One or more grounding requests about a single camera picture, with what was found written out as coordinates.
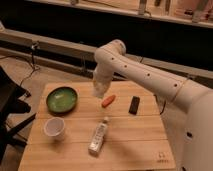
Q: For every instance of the black chair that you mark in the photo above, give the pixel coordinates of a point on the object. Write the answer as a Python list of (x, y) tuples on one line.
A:
[(10, 102)]

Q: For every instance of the grey metal rail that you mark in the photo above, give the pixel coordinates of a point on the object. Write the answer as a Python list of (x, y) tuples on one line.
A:
[(78, 50)]

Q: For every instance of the black rectangular block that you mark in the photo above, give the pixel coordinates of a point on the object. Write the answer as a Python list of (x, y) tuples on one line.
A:
[(134, 105)]

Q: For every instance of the white paper cup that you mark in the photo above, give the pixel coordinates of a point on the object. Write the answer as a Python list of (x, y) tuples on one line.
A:
[(55, 128)]

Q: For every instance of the white plastic bottle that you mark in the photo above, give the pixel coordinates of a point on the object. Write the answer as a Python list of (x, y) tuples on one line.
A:
[(98, 137)]

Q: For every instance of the green ceramic bowl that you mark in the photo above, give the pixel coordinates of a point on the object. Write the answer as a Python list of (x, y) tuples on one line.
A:
[(61, 100)]

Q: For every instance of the orange carrot toy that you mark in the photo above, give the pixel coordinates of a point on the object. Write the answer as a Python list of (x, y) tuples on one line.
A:
[(108, 101)]

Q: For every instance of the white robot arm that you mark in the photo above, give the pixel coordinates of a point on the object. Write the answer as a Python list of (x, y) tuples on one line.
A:
[(195, 99)]

